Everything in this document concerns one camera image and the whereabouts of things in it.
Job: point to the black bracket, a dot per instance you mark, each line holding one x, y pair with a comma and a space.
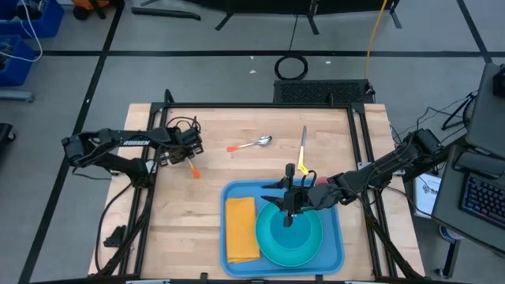
117, 236

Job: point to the white printed paper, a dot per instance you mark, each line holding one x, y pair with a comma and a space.
428, 195

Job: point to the black partition screen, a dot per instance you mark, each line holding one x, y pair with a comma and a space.
276, 4

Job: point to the black curved floor bar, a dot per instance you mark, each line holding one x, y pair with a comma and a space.
165, 12

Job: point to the black aluminium table frame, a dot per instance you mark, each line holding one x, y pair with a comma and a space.
256, 105

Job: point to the teal plate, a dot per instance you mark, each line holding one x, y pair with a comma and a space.
264, 244

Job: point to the blue storage bin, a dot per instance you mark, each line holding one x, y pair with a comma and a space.
51, 23
19, 67

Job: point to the pink ribbed cup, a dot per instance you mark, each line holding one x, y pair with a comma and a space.
321, 181

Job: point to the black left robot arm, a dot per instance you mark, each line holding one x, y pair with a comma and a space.
134, 142

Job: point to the grey floor bar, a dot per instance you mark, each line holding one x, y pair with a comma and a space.
16, 96

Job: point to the black rounded floor item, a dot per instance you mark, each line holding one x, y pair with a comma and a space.
4, 134

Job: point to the black keyboard with lit keys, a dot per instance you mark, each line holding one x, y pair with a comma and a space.
485, 199

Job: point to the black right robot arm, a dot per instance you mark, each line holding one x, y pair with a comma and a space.
386, 163

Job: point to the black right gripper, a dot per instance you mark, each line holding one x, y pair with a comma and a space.
311, 197

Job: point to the dark grey desk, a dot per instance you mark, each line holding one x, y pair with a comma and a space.
450, 197

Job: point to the orange and black bag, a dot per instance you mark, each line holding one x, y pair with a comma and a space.
90, 3

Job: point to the black rounded bar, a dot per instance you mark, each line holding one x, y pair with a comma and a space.
477, 162

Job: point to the black perforated computer case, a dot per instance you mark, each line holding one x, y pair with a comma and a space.
319, 91

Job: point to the yellow cloth napkin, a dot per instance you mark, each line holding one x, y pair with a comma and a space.
240, 229

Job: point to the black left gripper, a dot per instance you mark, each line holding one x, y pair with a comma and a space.
183, 146

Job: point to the blue and white roll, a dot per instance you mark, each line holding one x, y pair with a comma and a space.
447, 233

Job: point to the blue plastic tray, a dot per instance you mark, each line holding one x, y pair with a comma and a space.
333, 236

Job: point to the grey flat monitor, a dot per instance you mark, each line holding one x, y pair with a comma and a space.
485, 114

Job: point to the light blue bowl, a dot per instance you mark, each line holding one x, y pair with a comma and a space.
296, 236

